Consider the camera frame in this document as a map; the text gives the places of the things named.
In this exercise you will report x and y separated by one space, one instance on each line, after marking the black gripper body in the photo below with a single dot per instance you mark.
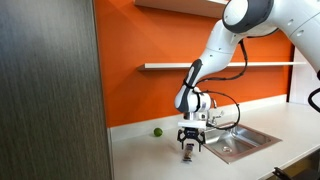
190 133

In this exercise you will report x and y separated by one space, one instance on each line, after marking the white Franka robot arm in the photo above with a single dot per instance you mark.
220 50

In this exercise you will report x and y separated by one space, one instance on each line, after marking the round sink drain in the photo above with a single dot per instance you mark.
227 149

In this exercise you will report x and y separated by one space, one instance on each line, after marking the stainless steel sink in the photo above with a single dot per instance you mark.
240 141

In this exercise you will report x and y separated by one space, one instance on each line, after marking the green lime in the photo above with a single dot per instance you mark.
158 132

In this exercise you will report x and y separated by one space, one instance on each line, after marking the overhead white shelf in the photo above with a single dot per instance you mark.
180 6

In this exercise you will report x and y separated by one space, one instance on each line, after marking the dark wood cabinet panel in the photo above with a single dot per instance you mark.
50 90

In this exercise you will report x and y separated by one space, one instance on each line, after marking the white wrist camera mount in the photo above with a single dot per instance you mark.
191 124

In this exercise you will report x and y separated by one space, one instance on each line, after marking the white wall shelf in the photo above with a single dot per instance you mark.
160 66

